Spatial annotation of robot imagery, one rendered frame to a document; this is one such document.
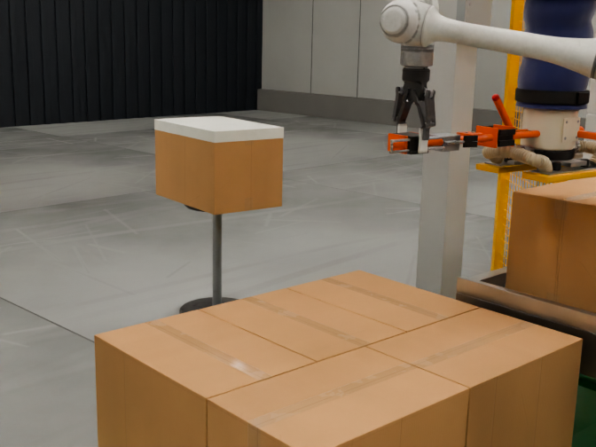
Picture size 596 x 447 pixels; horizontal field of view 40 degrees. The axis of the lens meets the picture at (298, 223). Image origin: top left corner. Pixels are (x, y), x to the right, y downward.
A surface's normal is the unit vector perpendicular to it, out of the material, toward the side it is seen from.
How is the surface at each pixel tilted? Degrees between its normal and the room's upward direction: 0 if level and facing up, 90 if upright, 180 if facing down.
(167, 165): 90
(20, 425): 0
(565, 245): 90
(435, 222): 90
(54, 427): 0
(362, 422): 0
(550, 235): 90
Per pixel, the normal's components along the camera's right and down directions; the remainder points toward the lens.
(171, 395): -0.74, 0.14
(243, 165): 0.60, 0.19
